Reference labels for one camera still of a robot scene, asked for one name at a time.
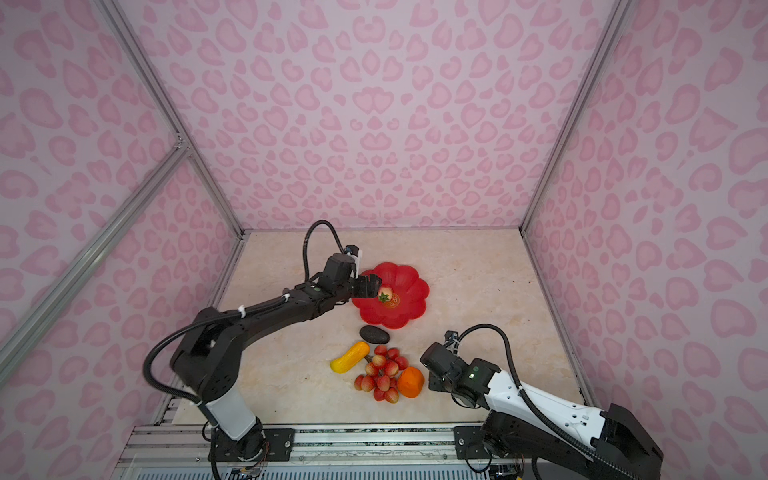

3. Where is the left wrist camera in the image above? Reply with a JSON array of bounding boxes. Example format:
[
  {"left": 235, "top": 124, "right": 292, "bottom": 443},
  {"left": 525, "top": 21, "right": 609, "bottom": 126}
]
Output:
[{"left": 344, "top": 245, "right": 361, "bottom": 278}]

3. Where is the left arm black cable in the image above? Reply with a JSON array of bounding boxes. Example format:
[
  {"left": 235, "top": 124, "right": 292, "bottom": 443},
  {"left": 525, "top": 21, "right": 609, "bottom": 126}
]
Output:
[{"left": 142, "top": 219, "right": 349, "bottom": 406}]

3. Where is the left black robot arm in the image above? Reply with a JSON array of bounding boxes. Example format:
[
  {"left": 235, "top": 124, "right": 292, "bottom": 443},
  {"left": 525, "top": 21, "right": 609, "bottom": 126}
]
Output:
[{"left": 170, "top": 253, "right": 382, "bottom": 461}]

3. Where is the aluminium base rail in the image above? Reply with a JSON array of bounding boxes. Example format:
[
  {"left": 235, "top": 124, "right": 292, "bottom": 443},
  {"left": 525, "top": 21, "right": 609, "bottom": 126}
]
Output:
[{"left": 110, "top": 422, "right": 601, "bottom": 480}]

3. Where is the yellow squash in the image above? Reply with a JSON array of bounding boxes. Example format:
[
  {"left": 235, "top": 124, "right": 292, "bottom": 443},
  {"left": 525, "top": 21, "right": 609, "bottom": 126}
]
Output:
[{"left": 330, "top": 341, "right": 370, "bottom": 374}]

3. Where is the orange persimmon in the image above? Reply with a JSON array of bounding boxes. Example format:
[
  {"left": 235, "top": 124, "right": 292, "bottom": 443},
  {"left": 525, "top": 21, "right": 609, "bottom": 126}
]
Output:
[{"left": 397, "top": 367, "right": 425, "bottom": 399}]

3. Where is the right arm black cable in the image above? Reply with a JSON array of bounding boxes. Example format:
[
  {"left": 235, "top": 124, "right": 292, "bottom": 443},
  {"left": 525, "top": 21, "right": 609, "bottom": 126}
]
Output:
[{"left": 452, "top": 323, "right": 637, "bottom": 480}]

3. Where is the red flower-shaped fruit bowl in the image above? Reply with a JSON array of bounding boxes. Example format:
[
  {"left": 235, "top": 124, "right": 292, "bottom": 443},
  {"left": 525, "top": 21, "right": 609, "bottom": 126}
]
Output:
[{"left": 352, "top": 262, "right": 430, "bottom": 330}]

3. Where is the aluminium frame strut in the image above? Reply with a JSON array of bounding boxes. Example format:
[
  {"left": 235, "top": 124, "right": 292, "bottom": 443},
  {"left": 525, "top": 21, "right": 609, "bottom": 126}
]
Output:
[{"left": 1, "top": 1, "right": 244, "bottom": 385}]

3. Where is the right black-white robot arm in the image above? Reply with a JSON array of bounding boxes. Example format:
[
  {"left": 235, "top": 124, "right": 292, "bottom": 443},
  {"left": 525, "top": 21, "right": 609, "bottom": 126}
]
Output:
[{"left": 420, "top": 342, "right": 664, "bottom": 479}]

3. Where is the red-yellow strawberry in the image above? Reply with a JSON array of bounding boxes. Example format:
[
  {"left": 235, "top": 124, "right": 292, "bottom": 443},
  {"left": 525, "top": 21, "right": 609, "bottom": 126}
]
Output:
[{"left": 377, "top": 286, "right": 394, "bottom": 303}]

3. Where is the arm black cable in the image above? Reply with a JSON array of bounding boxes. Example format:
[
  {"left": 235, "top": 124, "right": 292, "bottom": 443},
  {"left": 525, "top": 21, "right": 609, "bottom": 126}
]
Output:
[
  {"left": 452, "top": 323, "right": 637, "bottom": 480},
  {"left": 142, "top": 219, "right": 349, "bottom": 406}
]

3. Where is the red lychee bunch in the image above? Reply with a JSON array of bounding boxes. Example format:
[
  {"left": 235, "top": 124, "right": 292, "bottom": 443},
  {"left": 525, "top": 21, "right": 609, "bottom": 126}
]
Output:
[{"left": 353, "top": 345, "right": 410, "bottom": 404}]

